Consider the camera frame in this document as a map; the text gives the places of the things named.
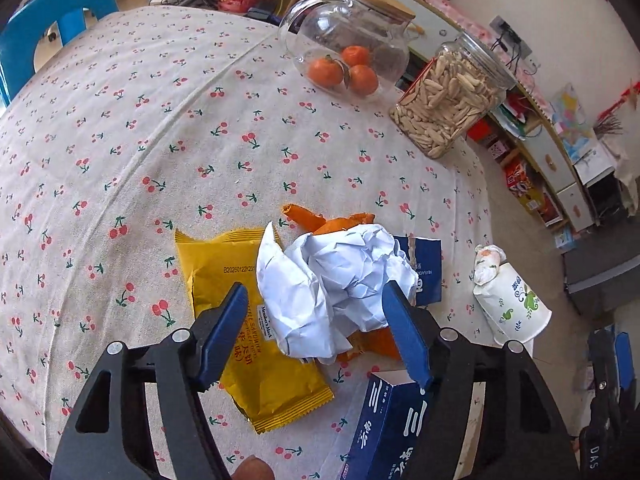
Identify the blue plastic stool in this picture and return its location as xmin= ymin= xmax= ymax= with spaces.
xmin=1 ymin=0 xmax=117 ymax=103

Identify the person's left hand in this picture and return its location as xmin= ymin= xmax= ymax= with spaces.
xmin=232 ymin=455 xmax=274 ymax=480

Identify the glass teapot with wooden lid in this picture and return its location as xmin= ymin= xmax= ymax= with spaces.
xmin=278 ymin=0 xmax=416 ymax=100

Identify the small blue biscuit box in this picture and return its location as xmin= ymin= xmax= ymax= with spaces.
xmin=395 ymin=235 xmax=442 ymax=308

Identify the cherry print tablecloth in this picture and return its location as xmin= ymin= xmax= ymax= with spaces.
xmin=1 ymin=6 xmax=492 ymax=458

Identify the yellow snack wrapper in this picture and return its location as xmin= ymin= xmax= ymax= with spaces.
xmin=175 ymin=229 xmax=334 ymax=434

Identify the large blue tissue box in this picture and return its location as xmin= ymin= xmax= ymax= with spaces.
xmin=341 ymin=370 xmax=432 ymax=480

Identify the plastic jar of seeds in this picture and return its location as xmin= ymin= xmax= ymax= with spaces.
xmin=390 ymin=32 xmax=516 ymax=159

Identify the paper cup with green print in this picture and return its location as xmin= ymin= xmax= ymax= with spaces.
xmin=473 ymin=262 xmax=552 ymax=346

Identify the white paper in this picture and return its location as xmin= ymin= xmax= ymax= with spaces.
xmin=256 ymin=223 xmax=419 ymax=364

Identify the printed tissue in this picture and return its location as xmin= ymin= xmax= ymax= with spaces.
xmin=473 ymin=245 xmax=506 ymax=286

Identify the colourful map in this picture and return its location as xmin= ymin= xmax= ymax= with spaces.
xmin=551 ymin=82 xmax=597 ymax=164

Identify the tangerine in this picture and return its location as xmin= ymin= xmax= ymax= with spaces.
xmin=341 ymin=44 xmax=371 ymax=67
xmin=348 ymin=64 xmax=378 ymax=96
xmin=307 ymin=56 xmax=344 ymax=88

